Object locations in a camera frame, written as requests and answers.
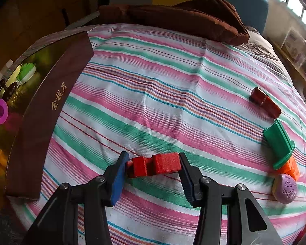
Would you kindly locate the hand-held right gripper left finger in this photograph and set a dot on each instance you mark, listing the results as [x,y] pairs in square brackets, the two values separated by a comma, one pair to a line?
[118,178]

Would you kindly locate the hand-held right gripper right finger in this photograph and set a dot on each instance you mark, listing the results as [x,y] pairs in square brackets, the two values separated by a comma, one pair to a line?
[188,186]

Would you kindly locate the red stepped block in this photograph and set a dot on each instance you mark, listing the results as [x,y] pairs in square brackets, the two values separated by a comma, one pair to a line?
[165,164]

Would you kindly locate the gold square tin box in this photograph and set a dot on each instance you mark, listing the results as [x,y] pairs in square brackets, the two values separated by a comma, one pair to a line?
[53,94]

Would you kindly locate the green and white plug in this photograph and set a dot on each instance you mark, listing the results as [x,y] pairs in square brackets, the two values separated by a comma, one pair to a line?
[26,72]

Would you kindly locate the black cylindrical part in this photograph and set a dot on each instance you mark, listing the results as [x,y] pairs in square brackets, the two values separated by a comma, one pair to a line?
[9,89]

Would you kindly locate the striped bed sheet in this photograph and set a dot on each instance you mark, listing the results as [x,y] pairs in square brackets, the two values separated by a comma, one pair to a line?
[168,94]

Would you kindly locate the purple embossed pebble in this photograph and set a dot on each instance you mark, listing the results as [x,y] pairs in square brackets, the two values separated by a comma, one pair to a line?
[284,188]

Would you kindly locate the green flanged block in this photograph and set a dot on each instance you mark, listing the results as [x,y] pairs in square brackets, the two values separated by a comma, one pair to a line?
[278,140]

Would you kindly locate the orange ridged piece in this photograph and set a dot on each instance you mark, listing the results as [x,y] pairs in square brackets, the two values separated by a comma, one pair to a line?
[292,171]

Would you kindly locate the dark red cylinder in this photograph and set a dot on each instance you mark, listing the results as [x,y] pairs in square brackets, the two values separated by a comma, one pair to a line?
[257,95]
[271,107]

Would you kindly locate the grey bed sheet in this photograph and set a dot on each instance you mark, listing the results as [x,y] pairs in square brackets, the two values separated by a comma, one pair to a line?
[262,46]

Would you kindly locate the wooden shelf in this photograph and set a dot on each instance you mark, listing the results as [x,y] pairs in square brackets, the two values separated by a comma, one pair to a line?
[295,63]

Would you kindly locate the brown quilted pillow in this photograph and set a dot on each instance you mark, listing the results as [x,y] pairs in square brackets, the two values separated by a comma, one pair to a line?
[181,20]

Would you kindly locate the white carton box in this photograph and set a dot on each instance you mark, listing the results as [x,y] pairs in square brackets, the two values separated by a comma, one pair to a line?
[293,42]

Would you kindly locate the wooden wardrobe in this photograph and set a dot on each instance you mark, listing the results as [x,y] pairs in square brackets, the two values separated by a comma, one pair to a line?
[28,10]

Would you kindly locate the window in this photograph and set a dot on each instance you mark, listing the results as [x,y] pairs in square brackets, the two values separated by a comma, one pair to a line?
[290,0]

